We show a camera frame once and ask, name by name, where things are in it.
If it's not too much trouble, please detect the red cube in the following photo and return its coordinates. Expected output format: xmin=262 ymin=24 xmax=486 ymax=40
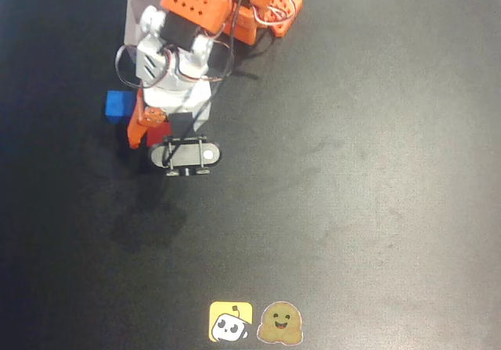
xmin=145 ymin=121 xmax=173 ymax=147

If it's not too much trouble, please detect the blue cube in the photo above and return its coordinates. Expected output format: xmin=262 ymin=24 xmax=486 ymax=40
xmin=104 ymin=90 xmax=138 ymax=125

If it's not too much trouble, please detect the white cardboard box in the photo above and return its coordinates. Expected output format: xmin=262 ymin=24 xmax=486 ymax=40
xmin=124 ymin=0 xmax=165 ymax=60

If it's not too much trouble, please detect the black table mat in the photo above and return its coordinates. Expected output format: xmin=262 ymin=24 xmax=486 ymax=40
xmin=0 ymin=0 xmax=501 ymax=350

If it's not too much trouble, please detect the yellow robot sticker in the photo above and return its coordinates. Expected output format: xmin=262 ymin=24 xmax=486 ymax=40
xmin=208 ymin=301 xmax=254 ymax=343

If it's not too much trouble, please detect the hugging face emoji sticker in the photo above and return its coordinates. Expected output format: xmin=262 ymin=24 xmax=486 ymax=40
xmin=256 ymin=301 xmax=305 ymax=345

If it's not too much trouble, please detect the black gripper camera with mount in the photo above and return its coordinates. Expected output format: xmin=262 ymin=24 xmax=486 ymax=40
xmin=148 ymin=113 xmax=222 ymax=178

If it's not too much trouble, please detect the thin dark servo wire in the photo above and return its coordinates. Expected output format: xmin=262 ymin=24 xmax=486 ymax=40
xmin=114 ymin=44 xmax=142 ymax=89

